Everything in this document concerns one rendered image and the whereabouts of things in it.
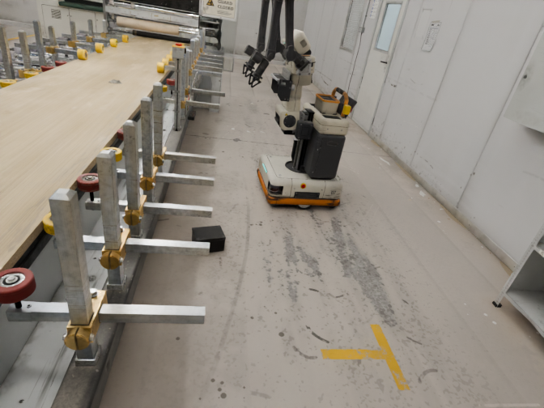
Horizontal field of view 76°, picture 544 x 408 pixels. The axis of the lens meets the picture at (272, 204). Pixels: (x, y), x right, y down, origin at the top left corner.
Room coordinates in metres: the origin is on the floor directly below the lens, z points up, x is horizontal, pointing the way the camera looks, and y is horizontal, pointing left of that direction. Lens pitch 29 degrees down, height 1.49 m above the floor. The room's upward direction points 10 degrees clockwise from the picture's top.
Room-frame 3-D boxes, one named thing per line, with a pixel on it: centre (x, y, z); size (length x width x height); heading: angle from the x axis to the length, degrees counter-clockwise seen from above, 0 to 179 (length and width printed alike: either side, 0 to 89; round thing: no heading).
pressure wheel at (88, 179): (1.02, 0.62, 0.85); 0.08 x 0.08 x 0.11
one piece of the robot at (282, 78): (2.91, 0.08, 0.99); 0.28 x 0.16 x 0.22; 16
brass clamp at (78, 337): (0.54, 0.38, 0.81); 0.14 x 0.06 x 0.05; 11
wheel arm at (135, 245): (0.82, 0.38, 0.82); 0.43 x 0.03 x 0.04; 101
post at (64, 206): (0.52, 0.37, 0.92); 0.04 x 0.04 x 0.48; 11
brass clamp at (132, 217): (1.04, 0.47, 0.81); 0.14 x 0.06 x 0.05; 11
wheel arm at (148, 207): (1.06, 0.43, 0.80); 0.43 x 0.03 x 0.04; 101
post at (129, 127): (1.01, 0.47, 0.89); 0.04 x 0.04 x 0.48; 11
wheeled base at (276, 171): (2.99, -0.20, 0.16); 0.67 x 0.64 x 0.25; 106
